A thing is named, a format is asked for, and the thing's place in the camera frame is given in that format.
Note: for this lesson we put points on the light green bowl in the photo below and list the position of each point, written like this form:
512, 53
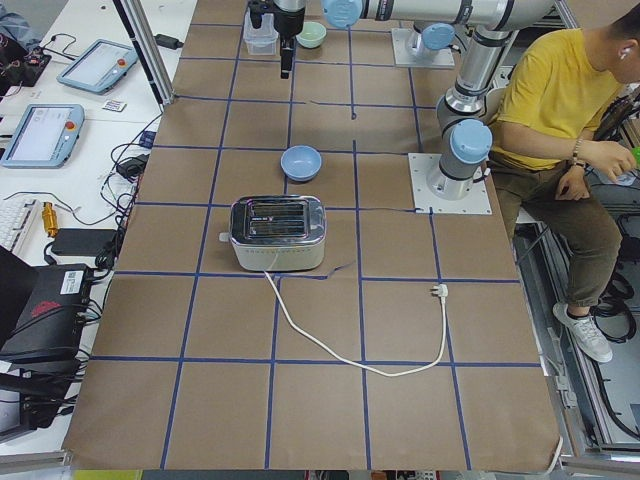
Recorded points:
312, 35

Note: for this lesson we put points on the light blue bowl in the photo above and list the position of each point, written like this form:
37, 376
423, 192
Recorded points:
301, 163

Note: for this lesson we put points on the clear plastic food container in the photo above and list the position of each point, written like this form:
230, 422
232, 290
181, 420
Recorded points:
262, 41

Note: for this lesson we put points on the upper teach pendant tablet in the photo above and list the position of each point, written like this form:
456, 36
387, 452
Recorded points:
100, 67

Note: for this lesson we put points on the teach pendant tablet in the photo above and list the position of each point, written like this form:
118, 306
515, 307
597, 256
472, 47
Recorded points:
100, 67
44, 137

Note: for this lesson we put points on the silver two-slot toaster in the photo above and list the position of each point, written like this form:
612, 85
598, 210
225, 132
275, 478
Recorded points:
277, 233

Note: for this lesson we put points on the lower teach pendant tablet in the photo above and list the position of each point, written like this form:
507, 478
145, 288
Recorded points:
44, 137

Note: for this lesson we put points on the black power adapter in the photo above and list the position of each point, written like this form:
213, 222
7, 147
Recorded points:
82, 242

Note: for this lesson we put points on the person in yellow shirt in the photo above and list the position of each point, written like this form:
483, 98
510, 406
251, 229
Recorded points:
543, 142

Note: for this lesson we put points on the white keyboard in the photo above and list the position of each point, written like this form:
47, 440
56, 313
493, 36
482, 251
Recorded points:
19, 217

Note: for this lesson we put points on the brown paper table cover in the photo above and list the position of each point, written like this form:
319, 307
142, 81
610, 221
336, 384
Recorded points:
408, 347

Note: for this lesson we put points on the black computer box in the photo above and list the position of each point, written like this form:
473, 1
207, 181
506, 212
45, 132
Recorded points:
40, 309

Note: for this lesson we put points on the aluminium frame post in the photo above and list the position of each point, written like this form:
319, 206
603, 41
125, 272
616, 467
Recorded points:
137, 27

